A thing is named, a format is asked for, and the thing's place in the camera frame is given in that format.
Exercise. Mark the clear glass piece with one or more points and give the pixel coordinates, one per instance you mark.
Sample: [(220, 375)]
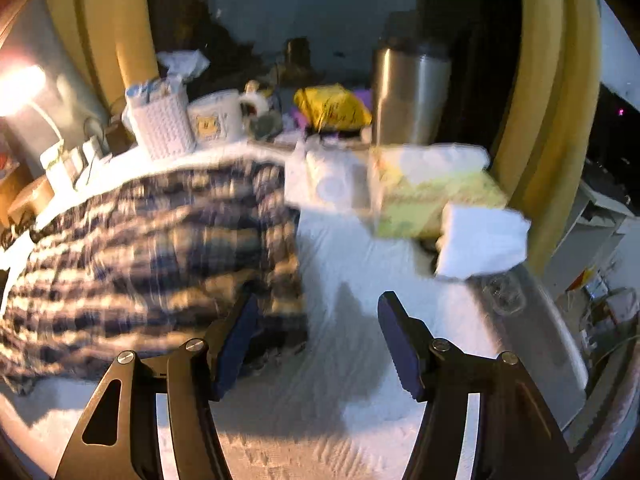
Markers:
[(502, 295)]

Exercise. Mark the yellow printed packet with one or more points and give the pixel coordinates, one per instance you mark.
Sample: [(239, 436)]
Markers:
[(332, 107)]

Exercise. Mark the white desk lamp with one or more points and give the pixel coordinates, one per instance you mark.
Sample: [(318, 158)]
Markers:
[(22, 90)]

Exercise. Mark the yellow curtain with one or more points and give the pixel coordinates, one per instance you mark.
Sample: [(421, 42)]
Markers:
[(115, 25), (545, 110)]

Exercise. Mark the white perforated basket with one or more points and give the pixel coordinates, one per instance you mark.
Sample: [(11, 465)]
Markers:
[(162, 120)]

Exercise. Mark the white folded cloth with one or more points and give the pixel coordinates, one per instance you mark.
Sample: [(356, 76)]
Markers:
[(480, 240)]

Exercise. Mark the crumpled white paper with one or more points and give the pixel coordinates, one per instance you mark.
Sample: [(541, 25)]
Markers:
[(185, 64)]

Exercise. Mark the brown round lidded container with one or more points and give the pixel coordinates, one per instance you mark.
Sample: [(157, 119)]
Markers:
[(30, 200)]

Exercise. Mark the white rolled towel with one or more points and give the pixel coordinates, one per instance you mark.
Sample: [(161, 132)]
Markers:
[(330, 180)]

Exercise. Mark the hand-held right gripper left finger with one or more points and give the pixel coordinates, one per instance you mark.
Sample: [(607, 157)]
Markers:
[(235, 345)]

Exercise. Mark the white charger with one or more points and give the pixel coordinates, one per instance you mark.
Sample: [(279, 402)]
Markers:
[(91, 149)]

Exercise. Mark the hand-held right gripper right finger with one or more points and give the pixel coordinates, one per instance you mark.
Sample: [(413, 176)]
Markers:
[(400, 345)]

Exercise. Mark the small grey object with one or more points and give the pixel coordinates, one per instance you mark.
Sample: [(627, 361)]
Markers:
[(265, 124)]

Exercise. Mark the small figurine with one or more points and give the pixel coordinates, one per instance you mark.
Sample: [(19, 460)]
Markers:
[(252, 87)]

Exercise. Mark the grey curtain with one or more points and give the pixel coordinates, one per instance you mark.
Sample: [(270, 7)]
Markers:
[(65, 70)]

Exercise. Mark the plaid checkered shirt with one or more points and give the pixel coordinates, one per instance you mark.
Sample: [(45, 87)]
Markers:
[(150, 255)]

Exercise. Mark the stainless steel tumbler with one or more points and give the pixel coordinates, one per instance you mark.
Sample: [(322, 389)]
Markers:
[(410, 95)]

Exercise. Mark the yellow-green tissue box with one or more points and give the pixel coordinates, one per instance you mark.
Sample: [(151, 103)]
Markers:
[(430, 195)]

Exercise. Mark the white cartoon mug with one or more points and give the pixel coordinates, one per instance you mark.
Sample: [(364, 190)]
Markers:
[(215, 117)]

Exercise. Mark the white power strip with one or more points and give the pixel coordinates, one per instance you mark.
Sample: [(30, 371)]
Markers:
[(57, 165)]

